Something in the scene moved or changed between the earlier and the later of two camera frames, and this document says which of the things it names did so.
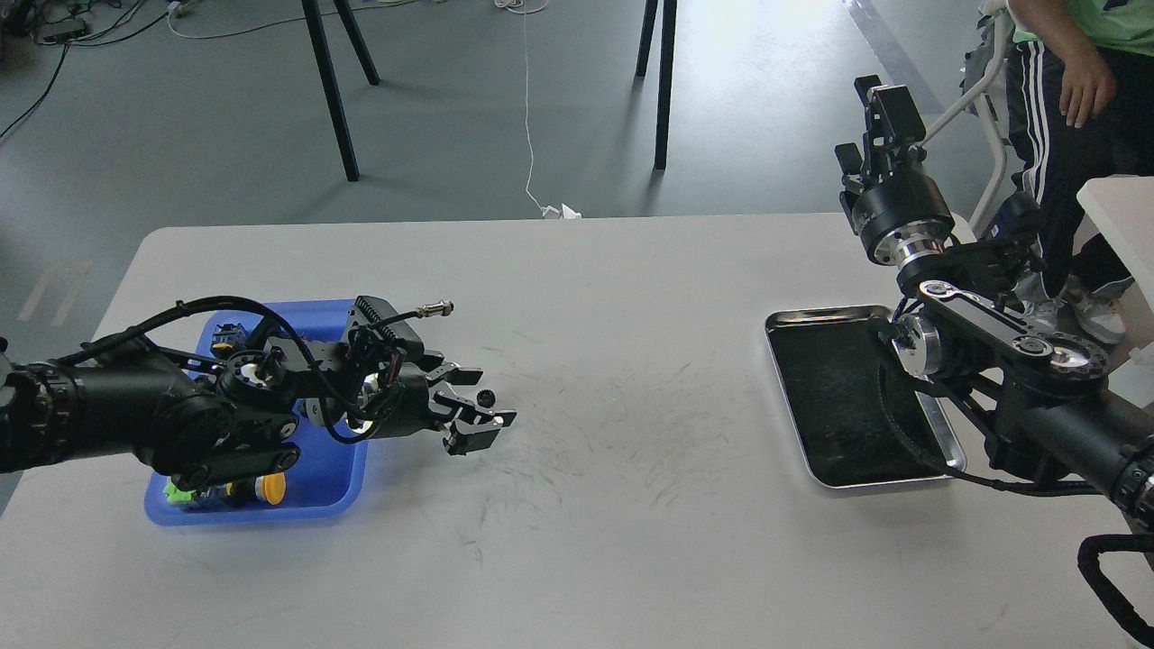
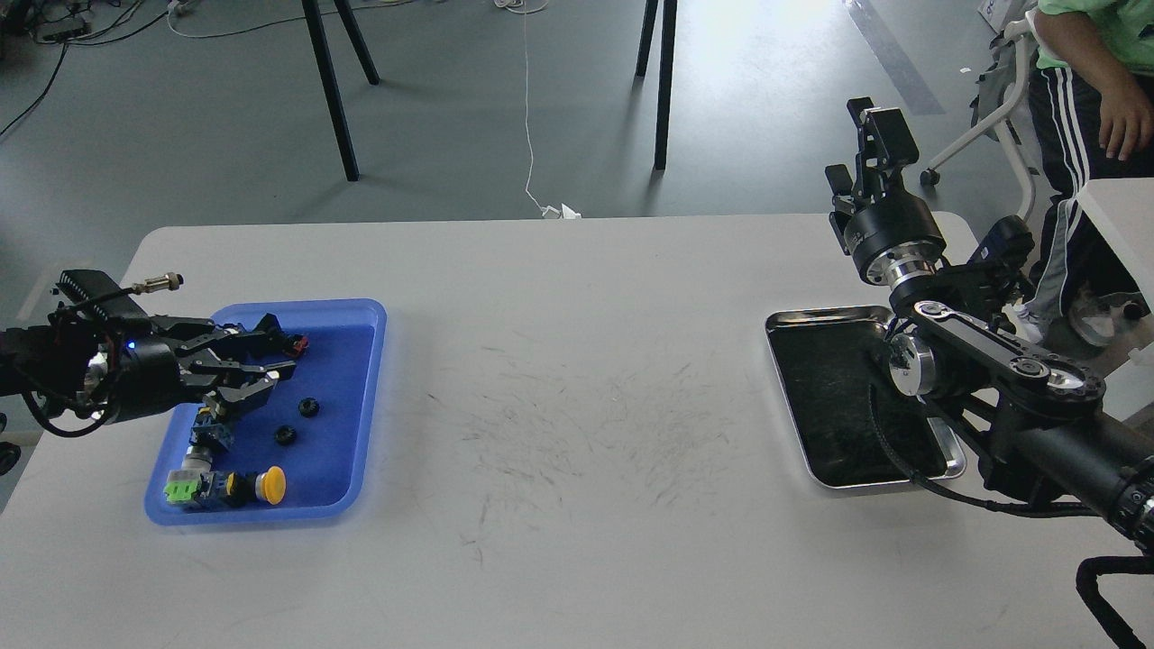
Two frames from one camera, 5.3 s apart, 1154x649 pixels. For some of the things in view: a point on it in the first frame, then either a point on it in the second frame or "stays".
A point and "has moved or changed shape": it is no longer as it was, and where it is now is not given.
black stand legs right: x=666 y=58 stays
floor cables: x=76 y=22 stays
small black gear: x=486 y=398 has moved or changed shape
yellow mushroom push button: x=271 y=487 stays
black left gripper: x=398 y=397 to x=151 y=380
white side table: x=1122 y=208 stays
